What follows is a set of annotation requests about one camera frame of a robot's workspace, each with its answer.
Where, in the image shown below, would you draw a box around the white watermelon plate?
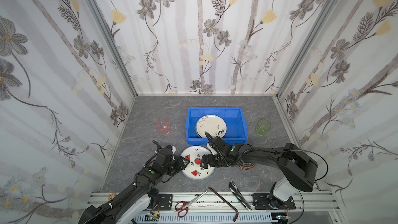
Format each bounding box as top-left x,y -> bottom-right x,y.
181,146 -> 215,180

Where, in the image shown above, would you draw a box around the cream painted plate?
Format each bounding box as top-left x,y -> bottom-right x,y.
195,115 -> 227,138

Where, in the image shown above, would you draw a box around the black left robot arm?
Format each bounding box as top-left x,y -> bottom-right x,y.
78,145 -> 190,224

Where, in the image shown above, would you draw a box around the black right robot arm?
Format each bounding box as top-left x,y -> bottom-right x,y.
200,133 -> 318,210

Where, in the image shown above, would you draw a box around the blue plastic bin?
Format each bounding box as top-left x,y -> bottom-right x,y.
186,107 -> 248,146

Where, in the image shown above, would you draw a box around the red rimmed bowl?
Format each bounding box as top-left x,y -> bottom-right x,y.
237,162 -> 256,171

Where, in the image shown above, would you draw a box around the pink glass cup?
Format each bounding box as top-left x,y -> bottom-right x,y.
155,118 -> 171,135

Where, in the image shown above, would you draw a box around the green glass cup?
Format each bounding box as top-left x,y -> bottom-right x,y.
255,119 -> 272,136

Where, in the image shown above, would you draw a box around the dark bent metal bar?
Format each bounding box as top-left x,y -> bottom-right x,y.
208,186 -> 239,223

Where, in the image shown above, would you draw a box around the small wooden block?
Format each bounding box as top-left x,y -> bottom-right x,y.
108,193 -> 116,201

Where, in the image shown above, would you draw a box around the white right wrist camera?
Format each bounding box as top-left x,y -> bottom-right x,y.
206,143 -> 218,155

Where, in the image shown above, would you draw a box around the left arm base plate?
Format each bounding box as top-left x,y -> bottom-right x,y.
149,194 -> 173,211

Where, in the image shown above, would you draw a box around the red handled scissors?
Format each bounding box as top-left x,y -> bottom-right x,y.
175,191 -> 208,218

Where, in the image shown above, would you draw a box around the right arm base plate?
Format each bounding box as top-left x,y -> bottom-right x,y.
252,194 -> 296,211

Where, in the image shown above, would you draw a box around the white slotted cable duct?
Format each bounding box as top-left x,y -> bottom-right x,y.
134,213 -> 278,224

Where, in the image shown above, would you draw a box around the aluminium front rail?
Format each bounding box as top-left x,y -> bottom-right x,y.
83,191 -> 343,215

